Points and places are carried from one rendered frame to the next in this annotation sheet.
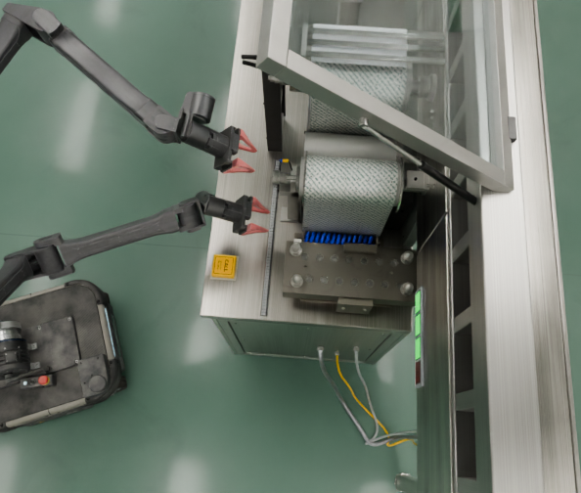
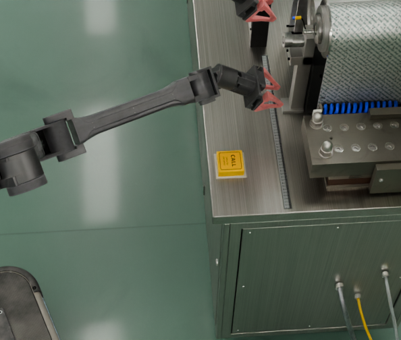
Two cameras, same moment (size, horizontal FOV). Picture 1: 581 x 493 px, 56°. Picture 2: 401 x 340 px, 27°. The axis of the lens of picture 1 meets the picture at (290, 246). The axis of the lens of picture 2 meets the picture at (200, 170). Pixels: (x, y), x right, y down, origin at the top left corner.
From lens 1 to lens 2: 0.92 m
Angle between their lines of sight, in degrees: 16
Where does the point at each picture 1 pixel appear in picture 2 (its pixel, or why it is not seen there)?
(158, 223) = (173, 92)
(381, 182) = not seen: outside the picture
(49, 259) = (63, 135)
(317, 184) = (343, 25)
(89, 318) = (25, 309)
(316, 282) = (347, 150)
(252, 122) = (226, 22)
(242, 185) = not seen: hidden behind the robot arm
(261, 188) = not seen: hidden behind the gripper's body
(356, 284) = (391, 148)
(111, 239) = (125, 110)
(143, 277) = (74, 270)
